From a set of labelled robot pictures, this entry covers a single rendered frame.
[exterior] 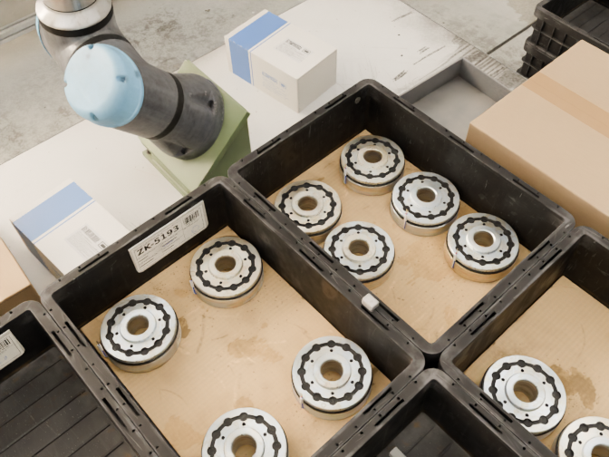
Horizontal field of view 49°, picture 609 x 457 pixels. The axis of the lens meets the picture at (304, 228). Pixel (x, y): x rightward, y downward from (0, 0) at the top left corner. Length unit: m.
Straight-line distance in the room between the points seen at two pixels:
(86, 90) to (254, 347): 0.46
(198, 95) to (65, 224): 0.30
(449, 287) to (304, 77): 0.55
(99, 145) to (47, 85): 1.32
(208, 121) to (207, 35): 1.60
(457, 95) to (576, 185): 0.46
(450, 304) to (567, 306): 0.16
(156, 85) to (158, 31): 1.73
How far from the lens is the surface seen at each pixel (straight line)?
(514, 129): 1.09
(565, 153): 1.08
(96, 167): 1.34
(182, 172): 1.20
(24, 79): 2.74
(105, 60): 1.05
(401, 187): 1.03
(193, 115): 1.13
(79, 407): 0.93
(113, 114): 1.04
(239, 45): 1.39
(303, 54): 1.36
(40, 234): 1.15
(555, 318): 0.99
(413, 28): 1.58
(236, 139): 1.17
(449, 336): 0.82
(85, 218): 1.14
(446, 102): 1.40
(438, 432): 0.88
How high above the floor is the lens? 1.65
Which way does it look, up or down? 54 degrees down
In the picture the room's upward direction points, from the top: 2 degrees counter-clockwise
